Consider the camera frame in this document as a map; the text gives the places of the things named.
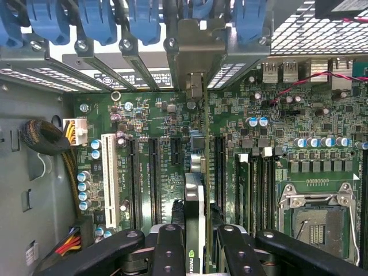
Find black RAM slot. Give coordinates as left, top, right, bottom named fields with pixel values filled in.
left=249, top=156, right=261, bottom=231
left=260, top=147, right=273, bottom=231
left=270, top=157, right=277, bottom=228
left=361, top=149, right=368, bottom=259

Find CPU socket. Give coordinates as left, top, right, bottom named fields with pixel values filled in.
left=278, top=183, right=361, bottom=264

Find white PCI expansion slot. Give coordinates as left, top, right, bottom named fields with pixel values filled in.
left=101, top=133, right=120, bottom=229

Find short black expansion slot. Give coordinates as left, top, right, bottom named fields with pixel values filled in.
left=170, top=137, right=183, bottom=165

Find green Dell motherboard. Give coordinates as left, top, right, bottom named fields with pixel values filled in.
left=74, top=91, right=368, bottom=276

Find grey power supply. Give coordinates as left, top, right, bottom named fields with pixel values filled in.
left=0, top=82, right=78, bottom=276

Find metal USB port stack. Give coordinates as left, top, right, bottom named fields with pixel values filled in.
left=262, top=61, right=280, bottom=84
left=282, top=61, right=300, bottom=83

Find teal serial port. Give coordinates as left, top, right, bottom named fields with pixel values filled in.
left=352, top=60, right=368, bottom=79

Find blue card retention clip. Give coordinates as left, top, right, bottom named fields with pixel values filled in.
left=0, top=0, right=24, bottom=48
left=78, top=0, right=118, bottom=47
left=232, top=0, right=267, bottom=44
left=128, top=0, right=162, bottom=47
left=26, top=0, right=71, bottom=46
left=190, top=0, right=216, bottom=20

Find open grey PC case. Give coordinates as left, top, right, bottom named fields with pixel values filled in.
left=0, top=0, right=368, bottom=276

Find braided power cable white plug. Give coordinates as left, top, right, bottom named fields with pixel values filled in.
left=20, top=117, right=89, bottom=221

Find red and black twisted wire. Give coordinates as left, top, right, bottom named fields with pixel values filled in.
left=269, top=70, right=368, bottom=105

